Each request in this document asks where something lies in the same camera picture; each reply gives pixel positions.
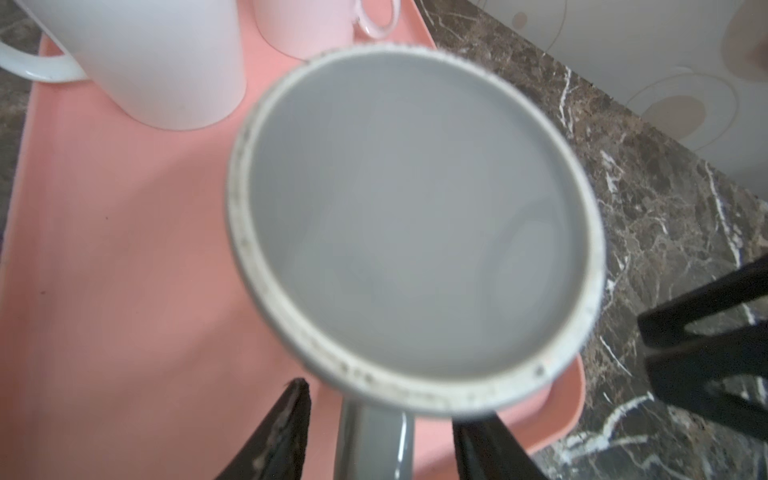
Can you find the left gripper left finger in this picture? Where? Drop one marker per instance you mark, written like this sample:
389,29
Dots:
277,448

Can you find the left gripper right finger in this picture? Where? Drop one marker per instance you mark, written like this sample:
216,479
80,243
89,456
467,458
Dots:
486,449

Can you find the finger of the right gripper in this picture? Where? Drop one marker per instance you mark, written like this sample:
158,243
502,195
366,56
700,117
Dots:
684,367

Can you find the grey mug handle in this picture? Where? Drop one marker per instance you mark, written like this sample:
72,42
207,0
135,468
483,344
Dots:
419,235

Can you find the pale pink mug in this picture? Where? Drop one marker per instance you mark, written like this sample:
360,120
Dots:
303,29

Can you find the white mug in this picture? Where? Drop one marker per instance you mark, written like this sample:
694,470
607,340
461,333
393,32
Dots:
174,65

